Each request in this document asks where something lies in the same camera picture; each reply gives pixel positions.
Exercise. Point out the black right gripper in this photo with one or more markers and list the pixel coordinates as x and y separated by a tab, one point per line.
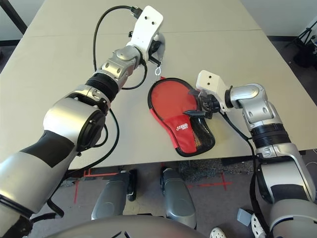
209	104

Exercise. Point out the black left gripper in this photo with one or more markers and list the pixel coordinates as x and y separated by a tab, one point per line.
154	48

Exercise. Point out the red and black paddle case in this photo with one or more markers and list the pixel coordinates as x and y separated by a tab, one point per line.
183	138

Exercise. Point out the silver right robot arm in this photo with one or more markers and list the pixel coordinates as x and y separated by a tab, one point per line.
252	94

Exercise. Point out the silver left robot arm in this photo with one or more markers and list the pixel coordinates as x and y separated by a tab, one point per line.
62	116

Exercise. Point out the grey robot right leg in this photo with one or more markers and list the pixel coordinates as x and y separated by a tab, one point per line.
178	198

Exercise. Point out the grey robot leg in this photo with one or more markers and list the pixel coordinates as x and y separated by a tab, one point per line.
111	198
178	198

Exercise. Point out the black bag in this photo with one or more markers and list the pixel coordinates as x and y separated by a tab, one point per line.
305	57

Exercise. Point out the small grey box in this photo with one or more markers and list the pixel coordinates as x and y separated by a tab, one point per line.
244	217

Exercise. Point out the grey robot left leg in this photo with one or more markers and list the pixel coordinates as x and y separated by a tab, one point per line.
111	198

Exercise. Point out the white perforated shoe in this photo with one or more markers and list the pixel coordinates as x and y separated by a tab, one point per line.
218	233
257	225

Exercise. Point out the grey robot torso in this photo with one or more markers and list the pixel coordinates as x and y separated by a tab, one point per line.
123	228

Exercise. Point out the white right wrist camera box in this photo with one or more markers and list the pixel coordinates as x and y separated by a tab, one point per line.
210	81

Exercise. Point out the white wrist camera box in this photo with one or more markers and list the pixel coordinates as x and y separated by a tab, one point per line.
210	81
146	27

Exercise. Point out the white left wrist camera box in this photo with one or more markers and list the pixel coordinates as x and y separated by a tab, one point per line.
146	27

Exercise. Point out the black camera tripod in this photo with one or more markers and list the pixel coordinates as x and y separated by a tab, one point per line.
307	30

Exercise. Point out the black metal table frame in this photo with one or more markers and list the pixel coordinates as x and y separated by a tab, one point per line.
15	17

